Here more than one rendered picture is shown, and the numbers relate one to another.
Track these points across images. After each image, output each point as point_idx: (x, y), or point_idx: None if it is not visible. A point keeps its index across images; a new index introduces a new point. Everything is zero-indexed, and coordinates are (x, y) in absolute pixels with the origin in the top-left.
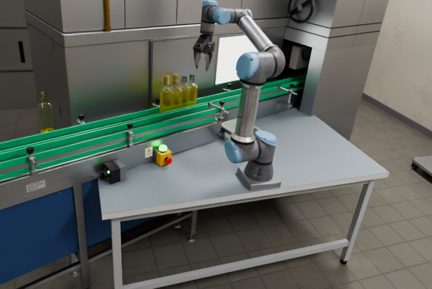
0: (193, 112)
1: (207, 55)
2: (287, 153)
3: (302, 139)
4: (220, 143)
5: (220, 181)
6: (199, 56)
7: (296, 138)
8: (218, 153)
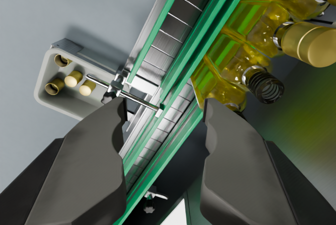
0: (185, 48)
1: (66, 217)
2: None
3: (2, 140)
4: (118, 48)
5: None
6: (210, 182)
7: (11, 137)
8: (101, 1)
